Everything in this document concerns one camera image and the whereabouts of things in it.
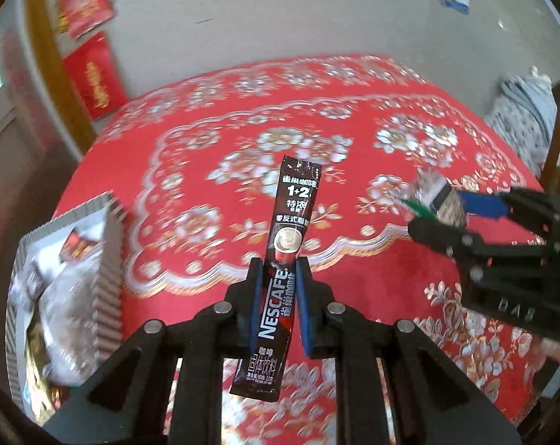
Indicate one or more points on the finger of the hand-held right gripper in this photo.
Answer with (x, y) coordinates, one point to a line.
(481, 205)
(437, 236)

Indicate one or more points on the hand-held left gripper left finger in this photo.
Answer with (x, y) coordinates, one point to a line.
(256, 296)

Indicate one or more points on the crumpled red wall poster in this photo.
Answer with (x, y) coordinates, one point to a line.
(85, 0)

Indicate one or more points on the grey folded cloths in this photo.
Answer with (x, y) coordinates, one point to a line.
(530, 97)

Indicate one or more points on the brown coffee stick sachet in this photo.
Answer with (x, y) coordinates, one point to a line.
(293, 204)

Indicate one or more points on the gold foil bag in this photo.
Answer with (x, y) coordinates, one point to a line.
(36, 347)

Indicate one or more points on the person's right hand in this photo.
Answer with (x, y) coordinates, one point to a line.
(557, 361)

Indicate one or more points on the golden door frame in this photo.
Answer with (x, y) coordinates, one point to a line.
(53, 65)

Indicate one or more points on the brown striped box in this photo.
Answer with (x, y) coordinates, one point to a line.
(108, 287)

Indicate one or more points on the clear plastic bag of tea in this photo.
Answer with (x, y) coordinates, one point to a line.
(66, 315)

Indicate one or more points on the maroon rose snack packet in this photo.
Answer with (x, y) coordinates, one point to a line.
(78, 243)

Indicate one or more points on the grey white cloth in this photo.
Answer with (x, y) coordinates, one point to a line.
(516, 139)

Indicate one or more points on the flat red wall poster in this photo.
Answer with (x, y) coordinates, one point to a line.
(97, 79)

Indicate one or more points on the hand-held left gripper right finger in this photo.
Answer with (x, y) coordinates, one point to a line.
(305, 306)

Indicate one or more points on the small silver sachet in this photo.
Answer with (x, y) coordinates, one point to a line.
(439, 194)

